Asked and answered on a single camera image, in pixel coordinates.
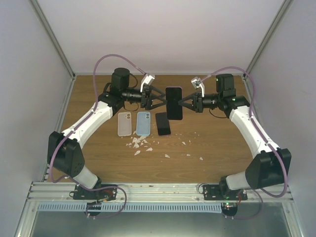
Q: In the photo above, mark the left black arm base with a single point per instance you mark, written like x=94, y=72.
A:
x=107, y=193

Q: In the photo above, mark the right aluminium frame post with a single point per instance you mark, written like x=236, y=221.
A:
x=283, y=9

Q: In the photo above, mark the pink translucent phone case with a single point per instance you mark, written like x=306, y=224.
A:
x=124, y=124

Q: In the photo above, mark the left aluminium frame post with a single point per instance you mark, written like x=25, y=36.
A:
x=48, y=29

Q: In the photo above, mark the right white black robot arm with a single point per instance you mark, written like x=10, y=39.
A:
x=270, y=165

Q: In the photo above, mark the grey slotted cable duct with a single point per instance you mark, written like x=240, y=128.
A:
x=132, y=207

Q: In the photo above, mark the light blue phone case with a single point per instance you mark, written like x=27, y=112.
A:
x=143, y=124

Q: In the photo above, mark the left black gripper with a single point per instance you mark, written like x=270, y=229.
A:
x=147, y=102

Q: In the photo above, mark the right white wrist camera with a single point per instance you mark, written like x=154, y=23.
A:
x=198, y=84

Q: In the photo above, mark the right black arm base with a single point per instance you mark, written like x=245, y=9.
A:
x=220, y=192

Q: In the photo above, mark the white debris pile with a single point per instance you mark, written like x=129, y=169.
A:
x=140, y=144

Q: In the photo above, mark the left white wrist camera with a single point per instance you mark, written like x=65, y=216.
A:
x=146, y=80

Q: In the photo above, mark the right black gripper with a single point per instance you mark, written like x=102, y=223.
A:
x=197, y=101

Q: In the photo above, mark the aluminium frame post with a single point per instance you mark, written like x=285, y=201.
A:
x=48, y=29
x=283, y=9

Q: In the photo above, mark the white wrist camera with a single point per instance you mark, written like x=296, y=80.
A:
x=146, y=80
x=198, y=84

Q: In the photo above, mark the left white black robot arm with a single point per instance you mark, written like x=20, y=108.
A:
x=65, y=148

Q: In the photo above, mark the aluminium mounting rail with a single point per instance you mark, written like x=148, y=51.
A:
x=146, y=192

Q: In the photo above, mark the purple smartphone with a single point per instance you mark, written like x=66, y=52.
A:
x=163, y=125

